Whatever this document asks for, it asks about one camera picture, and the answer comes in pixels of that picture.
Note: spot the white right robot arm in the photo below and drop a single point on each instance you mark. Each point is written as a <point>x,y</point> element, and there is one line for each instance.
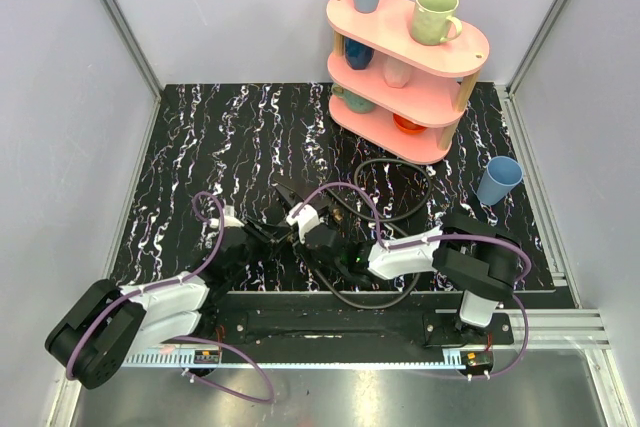
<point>480,260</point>

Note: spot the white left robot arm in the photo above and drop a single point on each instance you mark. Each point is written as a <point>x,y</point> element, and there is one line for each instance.
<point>111,323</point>

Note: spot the dark blue cup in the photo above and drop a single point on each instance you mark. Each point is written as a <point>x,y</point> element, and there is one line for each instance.
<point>357,55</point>

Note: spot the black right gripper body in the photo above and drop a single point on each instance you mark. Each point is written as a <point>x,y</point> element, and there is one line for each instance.
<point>340,266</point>

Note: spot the blue cup on mat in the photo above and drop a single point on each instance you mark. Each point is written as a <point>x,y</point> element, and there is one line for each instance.
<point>501,175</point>

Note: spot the dark grey faucet mixer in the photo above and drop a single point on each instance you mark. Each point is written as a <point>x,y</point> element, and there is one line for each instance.
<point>290,193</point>

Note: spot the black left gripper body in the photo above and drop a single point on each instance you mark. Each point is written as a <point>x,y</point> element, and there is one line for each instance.
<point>257,235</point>

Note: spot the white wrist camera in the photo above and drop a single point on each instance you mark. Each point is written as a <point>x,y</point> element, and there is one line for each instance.
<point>304,217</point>
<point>229,219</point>

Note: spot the pink faceted cup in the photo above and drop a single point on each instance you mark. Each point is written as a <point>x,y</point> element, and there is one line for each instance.
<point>396,73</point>

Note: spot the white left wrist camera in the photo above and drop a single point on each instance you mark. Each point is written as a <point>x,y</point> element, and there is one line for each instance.
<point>229,219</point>

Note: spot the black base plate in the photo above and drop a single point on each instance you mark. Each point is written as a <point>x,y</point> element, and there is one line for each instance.
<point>425,319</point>

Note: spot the black marble pattern mat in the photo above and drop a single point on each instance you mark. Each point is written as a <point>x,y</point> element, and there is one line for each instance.
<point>225,143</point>

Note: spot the green mug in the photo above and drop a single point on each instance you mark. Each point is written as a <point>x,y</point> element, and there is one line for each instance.
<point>434,22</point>

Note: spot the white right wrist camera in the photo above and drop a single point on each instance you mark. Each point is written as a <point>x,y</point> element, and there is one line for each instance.
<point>304,217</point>

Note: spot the silver aluminium rail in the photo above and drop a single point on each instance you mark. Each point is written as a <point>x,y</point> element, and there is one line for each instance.
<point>540,330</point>

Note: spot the pink three tier shelf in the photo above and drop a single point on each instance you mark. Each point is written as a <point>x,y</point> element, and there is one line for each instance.
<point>420,93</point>

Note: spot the orange bowl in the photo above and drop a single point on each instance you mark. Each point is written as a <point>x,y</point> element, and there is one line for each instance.
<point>406,126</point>

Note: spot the teal glazed mug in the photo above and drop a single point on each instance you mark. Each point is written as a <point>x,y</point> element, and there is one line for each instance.
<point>354,102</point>

